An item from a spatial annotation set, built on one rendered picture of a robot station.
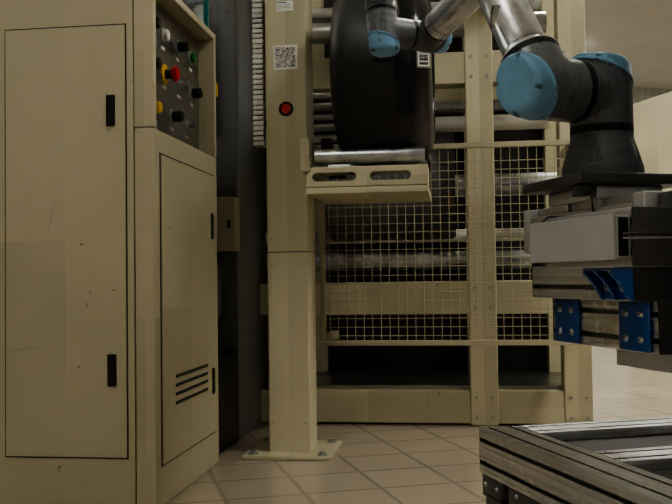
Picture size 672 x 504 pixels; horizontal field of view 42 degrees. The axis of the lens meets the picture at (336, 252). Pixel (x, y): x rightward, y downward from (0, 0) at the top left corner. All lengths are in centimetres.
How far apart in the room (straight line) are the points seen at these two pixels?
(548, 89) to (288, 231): 128
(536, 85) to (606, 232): 35
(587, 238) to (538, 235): 16
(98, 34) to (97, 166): 31
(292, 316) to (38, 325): 82
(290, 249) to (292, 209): 12
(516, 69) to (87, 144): 105
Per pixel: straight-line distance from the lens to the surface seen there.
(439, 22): 218
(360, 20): 257
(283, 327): 269
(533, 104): 160
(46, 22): 228
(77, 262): 216
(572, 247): 145
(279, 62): 276
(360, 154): 259
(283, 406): 271
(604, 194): 163
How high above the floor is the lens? 54
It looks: 2 degrees up
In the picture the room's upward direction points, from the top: 1 degrees counter-clockwise
